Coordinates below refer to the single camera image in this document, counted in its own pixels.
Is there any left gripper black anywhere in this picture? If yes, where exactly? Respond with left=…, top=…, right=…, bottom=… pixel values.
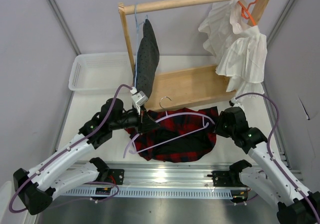
left=111, top=104, right=160, bottom=135

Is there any purple hanger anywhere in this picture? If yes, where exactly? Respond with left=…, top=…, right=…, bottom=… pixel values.
left=122, top=96, right=216, bottom=160

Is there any red plaid skirt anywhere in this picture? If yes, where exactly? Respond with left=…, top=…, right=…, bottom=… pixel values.
left=124, top=106, right=220, bottom=163

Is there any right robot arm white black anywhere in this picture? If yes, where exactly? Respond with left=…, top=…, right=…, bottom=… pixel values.
left=215, top=107, right=320, bottom=224

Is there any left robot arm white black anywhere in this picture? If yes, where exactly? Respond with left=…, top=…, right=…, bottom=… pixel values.
left=13, top=98, right=160, bottom=215

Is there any light blue hanger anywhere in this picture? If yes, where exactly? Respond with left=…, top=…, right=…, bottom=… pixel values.
left=133, top=2, right=145, bottom=88

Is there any orange hanger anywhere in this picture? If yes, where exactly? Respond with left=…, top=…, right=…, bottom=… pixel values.
left=238, top=0, right=258, bottom=26

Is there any wooden clothes rack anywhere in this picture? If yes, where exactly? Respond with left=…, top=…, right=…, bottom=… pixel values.
left=117, top=0, right=269, bottom=111

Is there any grey dotted garment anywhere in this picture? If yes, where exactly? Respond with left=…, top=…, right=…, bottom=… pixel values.
left=133, top=19, right=160, bottom=98

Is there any white pleated garment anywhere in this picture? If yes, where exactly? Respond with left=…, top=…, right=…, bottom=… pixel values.
left=198, top=0, right=268, bottom=101

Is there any white plastic basket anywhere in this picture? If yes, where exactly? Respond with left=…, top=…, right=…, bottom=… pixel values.
left=68, top=52, right=133, bottom=94

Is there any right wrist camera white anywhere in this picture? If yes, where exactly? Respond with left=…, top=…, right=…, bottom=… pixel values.
left=229, top=98, right=245, bottom=111

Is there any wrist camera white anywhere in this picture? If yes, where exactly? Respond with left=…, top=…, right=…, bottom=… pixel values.
left=229, top=98, right=245, bottom=111
left=131, top=91, right=149, bottom=109

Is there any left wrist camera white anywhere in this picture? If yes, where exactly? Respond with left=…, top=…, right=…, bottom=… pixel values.
left=131, top=91, right=149, bottom=109

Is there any aluminium mounting rail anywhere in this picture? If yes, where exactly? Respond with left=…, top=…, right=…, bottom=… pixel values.
left=62, top=161, right=303, bottom=187

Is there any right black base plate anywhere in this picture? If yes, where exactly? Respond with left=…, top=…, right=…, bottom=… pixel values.
left=207, top=170, right=246, bottom=188

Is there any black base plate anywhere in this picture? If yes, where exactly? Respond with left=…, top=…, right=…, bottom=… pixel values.
left=106, top=169, right=125, bottom=185
left=207, top=170, right=246, bottom=188

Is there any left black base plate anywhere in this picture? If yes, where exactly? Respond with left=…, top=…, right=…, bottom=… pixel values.
left=106, top=169, right=125, bottom=185

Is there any white slotted cable duct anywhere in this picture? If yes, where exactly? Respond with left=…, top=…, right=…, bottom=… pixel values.
left=63, top=186, right=250, bottom=200

